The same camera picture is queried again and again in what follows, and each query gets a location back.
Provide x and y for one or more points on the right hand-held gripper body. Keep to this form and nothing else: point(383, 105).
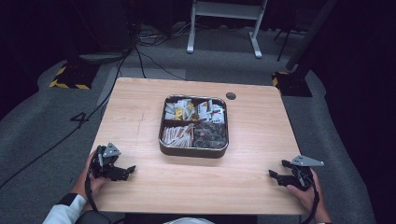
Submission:
point(302, 177)

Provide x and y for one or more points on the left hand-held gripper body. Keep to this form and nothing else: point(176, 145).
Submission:
point(104, 161)

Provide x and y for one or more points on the brown compartment tray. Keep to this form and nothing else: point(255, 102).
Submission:
point(193, 153)

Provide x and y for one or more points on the clear plastic lid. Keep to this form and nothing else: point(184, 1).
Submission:
point(194, 122)

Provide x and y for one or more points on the person's right hand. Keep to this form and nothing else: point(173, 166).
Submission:
point(311, 200)

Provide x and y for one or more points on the person's left hand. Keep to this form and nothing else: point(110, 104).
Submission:
point(85, 183)

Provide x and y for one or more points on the pile of pale stick packets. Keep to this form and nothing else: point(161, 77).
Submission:
point(176, 137)

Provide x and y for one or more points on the person's white shirt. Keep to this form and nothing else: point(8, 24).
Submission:
point(188, 221)

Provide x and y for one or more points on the black yellow striped base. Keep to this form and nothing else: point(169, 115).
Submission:
point(292, 84)
point(74, 76)

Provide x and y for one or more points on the pile of dark packets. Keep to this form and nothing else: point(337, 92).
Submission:
point(211, 135)

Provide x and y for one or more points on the pile of white yellow packets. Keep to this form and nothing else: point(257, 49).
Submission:
point(180, 109)

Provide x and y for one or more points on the dark round table grommet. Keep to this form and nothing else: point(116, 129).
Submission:
point(231, 95)

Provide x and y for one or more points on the pile of white red packets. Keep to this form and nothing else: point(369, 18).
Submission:
point(211, 112)

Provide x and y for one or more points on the grey flat stand base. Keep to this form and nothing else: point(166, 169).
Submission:
point(102, 57)

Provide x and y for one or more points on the black tripod legs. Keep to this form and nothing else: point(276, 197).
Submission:
point(285, 43)

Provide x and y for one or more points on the dark slanted pole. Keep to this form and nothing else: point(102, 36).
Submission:
point(311, 34)

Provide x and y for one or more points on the white metal stand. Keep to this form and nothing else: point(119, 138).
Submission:
point(224, 9)

